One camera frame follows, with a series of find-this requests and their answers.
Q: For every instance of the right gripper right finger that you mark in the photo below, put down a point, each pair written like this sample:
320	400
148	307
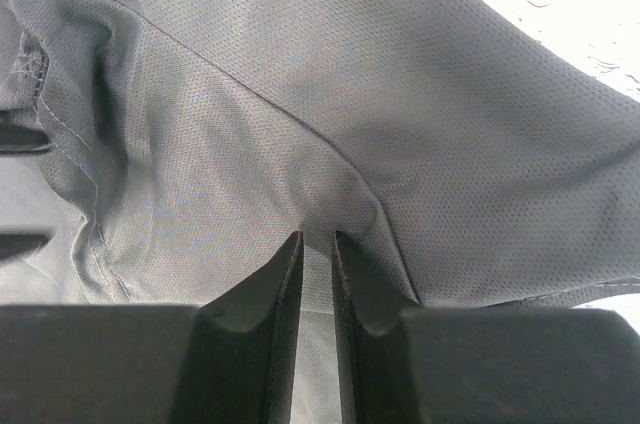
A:
400	362

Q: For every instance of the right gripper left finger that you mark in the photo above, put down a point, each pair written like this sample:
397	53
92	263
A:
230	361

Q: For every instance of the dark grey t shirt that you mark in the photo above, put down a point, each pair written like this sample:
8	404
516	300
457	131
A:
189	138

